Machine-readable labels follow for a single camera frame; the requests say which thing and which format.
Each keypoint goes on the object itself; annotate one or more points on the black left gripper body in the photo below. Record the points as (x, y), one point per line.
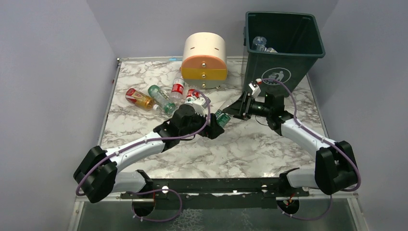
(210, 128)

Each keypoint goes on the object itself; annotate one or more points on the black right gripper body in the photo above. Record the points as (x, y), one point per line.
(246, 107)

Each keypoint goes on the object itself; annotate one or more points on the clear bottle dark green label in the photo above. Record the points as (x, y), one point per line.
(221, 117)

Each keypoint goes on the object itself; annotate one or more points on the crushed clear bottle pink label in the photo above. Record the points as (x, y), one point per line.
(259, 44)

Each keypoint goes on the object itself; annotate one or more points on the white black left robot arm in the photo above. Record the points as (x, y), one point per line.
(101, 171)

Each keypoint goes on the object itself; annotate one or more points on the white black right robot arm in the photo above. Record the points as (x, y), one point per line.
(335, 166)

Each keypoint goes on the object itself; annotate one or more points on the dark green plastic bin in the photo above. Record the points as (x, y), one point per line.
(297, 40)

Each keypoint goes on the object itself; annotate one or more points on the clear bottle red label right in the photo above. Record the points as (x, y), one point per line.
(192, 95)

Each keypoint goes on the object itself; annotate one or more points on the clear bottle red label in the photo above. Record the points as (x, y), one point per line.
(177, 88)
(192, 95)

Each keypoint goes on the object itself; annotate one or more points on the clear bottle red label left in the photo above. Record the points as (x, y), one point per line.
(177, 88)

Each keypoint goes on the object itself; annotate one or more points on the cream orange yellow drawer unit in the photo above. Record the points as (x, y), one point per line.
(204, 61)

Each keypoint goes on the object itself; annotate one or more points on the green tinted water bottle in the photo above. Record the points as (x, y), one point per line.
(165, 103)

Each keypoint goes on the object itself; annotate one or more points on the red label amber tea bottle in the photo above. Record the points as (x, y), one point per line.
(141, 100)

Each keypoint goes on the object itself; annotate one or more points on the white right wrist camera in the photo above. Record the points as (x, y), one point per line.
(255, 88)

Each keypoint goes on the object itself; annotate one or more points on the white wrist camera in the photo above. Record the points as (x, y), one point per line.
(200, 106)
(255, 88)

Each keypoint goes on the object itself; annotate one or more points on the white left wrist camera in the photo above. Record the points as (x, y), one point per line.
(200, 106)

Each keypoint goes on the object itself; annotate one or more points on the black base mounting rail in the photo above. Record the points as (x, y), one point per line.
(218, 193)

